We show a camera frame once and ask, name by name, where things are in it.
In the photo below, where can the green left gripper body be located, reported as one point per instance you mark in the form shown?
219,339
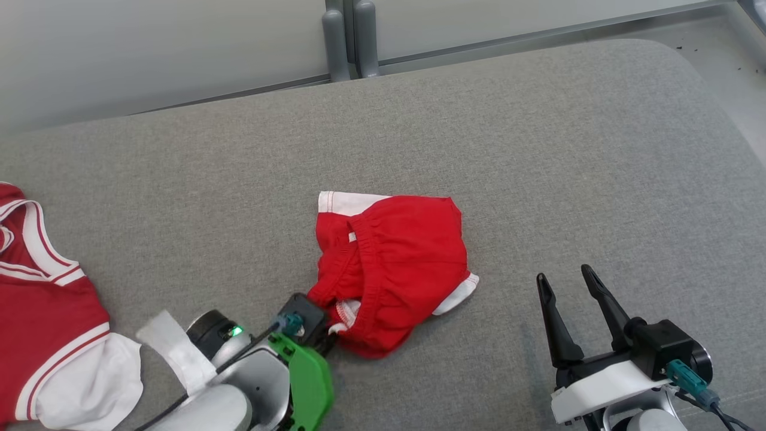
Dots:
311,389

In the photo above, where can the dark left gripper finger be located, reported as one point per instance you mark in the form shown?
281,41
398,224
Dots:
330,344

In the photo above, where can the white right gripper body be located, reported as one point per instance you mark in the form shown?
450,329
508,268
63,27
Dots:
610,383

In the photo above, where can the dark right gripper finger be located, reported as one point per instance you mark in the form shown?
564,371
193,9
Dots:
607,305
556,329

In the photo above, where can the red shorts white hem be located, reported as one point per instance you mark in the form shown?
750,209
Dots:
407,257

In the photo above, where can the red and white shirt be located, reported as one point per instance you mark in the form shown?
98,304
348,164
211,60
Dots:
54,323

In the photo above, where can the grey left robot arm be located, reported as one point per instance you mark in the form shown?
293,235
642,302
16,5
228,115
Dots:
257,377

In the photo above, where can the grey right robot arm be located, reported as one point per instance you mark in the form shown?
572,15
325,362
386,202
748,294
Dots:
649,419

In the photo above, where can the white tape strip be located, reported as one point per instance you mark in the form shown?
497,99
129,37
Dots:
176,350

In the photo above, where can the grey fabric sofa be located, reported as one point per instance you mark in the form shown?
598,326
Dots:
538,149

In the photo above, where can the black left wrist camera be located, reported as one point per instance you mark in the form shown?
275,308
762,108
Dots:
305,311

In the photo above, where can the grey metal rail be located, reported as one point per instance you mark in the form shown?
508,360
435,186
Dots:
479,43

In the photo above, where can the grey round post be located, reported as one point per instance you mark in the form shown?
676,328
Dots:
336,48
366,36

